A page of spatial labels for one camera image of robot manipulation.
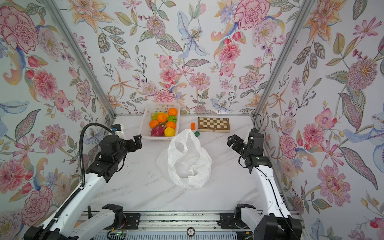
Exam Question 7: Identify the pink dragon fruit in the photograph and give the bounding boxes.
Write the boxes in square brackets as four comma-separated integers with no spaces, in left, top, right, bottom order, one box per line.
[151,125,165,137]

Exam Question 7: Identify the green pepper fruit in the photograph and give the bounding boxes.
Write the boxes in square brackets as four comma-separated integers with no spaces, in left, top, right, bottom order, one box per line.
[151,113,159,120]

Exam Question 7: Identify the yellow lemon fruit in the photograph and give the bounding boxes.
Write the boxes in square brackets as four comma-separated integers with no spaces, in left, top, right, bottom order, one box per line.
[164,127,176,137]

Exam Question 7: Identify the green apple fruit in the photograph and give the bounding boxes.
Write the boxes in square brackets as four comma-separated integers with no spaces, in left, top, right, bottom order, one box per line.
[167,115,177,123]

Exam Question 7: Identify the white translucent plastic bag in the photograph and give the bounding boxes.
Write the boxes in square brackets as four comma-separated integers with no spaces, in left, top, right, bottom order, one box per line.
[157,129,213,190]

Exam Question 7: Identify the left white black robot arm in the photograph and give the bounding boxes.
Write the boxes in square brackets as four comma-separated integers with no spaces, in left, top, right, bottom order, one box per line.
[24,135,142,240]

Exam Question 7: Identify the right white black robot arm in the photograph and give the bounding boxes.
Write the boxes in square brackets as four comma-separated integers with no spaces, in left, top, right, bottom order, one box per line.
[227,128,303,240]

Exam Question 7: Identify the white perforated plastic basket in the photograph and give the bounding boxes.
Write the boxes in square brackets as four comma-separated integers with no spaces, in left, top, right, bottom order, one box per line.
[139,103,181,141]

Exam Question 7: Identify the wooden chessboard box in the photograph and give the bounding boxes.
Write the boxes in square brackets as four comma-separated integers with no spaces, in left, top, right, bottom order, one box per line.
[198,117,231,133]

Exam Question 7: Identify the right thin black cable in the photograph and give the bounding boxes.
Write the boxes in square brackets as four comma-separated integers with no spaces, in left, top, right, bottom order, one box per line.
[238,113,301,240]

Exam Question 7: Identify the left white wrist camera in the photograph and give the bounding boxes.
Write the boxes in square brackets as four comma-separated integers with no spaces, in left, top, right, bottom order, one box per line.
[111,124,125,140]

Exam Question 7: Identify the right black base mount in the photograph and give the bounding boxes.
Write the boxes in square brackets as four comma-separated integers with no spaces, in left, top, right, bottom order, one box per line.
[217,204,256,230]

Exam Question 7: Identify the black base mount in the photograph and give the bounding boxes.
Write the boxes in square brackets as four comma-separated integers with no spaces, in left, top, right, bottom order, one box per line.
[96,212,141,231]
[217,204,256,230]

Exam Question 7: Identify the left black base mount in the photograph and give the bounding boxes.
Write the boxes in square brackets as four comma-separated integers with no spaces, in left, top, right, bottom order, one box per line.
[96,212,141,231]

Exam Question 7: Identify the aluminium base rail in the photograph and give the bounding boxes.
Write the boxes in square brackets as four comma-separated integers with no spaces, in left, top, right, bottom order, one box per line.
[47,211,307,240]

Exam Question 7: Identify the left black corrugated cable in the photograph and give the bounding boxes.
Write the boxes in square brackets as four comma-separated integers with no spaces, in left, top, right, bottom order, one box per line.
[35,122,116,240]

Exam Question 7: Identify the right aluminium corner post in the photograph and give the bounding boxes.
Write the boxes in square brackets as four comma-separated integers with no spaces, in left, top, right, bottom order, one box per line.
[253,1,315,120]

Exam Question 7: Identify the aluminium corner post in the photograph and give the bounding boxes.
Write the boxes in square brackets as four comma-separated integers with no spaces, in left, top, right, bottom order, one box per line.
[42,0,117,123]
[253,1,315,120]

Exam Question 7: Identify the left aluminium corner post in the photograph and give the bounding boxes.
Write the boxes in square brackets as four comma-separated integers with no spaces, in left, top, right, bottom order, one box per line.
[42,0,117,123]

